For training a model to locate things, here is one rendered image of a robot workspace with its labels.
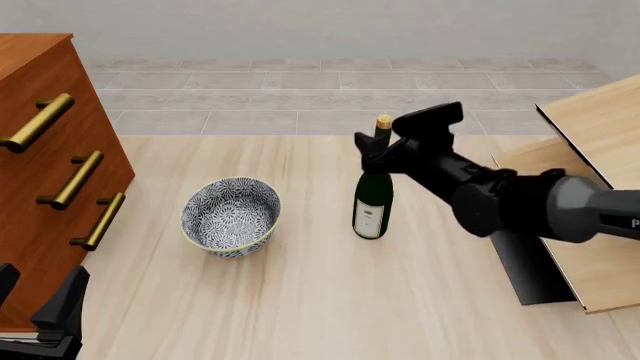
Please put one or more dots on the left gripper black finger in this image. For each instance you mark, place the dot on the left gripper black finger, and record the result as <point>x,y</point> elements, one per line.
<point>62,303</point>
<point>7,283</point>

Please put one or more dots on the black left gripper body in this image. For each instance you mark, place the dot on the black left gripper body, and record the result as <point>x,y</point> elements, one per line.
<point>42,345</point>

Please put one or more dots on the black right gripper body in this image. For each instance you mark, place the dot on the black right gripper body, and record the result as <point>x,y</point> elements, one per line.
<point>406,159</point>

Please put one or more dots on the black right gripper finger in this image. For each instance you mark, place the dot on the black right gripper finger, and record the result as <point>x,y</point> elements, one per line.
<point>372,155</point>

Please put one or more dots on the dark green wine bottle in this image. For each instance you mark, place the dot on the dark green wine bottle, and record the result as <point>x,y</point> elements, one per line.
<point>372,206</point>

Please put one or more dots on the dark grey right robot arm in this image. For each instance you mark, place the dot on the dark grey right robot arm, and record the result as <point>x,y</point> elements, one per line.
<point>525,202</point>

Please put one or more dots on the pale wood wine rack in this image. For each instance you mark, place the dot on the pale wood wine rack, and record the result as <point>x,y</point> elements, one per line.
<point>595,123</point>

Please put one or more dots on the wooden cabinet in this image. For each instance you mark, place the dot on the wooden cabinet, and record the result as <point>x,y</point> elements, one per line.
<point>45,176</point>

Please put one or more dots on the blue white patterned bowl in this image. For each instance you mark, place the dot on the blue white patterned bowl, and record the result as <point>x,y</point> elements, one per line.
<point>227,219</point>

